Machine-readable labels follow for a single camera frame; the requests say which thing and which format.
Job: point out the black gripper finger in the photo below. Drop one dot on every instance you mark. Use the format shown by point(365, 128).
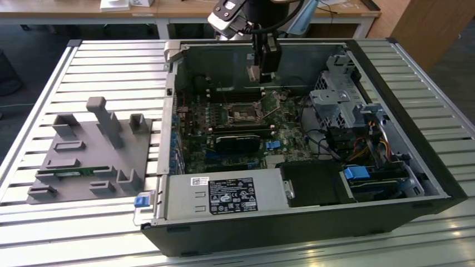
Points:
point(269, 61)
point(256, 50)

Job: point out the silver CPU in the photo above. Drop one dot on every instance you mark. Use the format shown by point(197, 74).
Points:
point(252, 73)

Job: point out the black RAM slot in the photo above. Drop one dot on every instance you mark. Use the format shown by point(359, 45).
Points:
point(237, 97)
point(237, 92)
point(240, 133)
point(237, 100)
point(240, 128)

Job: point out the CPU socket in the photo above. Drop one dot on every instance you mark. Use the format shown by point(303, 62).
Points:
point(240, 111)

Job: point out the metal drive cage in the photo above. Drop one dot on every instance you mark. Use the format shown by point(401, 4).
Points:
point(329, 111)

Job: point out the green motherboard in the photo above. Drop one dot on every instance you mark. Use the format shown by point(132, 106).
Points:
point(289, 133)

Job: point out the blue board connector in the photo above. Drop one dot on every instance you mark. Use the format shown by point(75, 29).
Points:
point(272, 144)

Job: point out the black graphics card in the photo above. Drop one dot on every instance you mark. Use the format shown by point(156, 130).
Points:
point(237, 143)

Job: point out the white box with print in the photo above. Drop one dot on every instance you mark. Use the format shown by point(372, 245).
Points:
point(143, 2)

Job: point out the silver chipset heatsink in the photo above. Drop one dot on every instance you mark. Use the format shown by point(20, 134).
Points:
point(273, 161)

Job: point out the plain white box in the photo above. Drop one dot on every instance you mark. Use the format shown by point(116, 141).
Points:
point(115, 5)

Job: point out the wooden cabinet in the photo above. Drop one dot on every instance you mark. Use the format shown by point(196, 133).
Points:
point(427, 27)

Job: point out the black plastic shroud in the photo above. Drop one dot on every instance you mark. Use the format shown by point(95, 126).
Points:
point(315, 180)

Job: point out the blue disk carrier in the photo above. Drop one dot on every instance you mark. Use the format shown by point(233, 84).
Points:
point(356, 173)

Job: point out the silver power supply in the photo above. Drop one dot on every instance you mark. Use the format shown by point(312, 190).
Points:
point(185, 194)

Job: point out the wooden desk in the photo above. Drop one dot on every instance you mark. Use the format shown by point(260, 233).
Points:
point(55, 12)

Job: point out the grey parts rack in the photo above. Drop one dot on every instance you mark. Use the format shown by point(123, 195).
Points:
point(92, 155)

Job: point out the blue case latch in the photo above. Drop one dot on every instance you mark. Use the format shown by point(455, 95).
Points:
point(141, 201)

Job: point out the green RAM stick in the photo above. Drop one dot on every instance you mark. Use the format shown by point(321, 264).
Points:
point(87, 170)

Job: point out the black PC case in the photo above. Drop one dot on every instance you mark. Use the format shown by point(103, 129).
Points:
point(259, 236)

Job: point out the black rounded object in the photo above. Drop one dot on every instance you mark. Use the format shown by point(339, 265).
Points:
point(9, 72)

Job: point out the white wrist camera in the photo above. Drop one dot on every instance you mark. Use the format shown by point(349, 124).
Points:
point(225, 19)

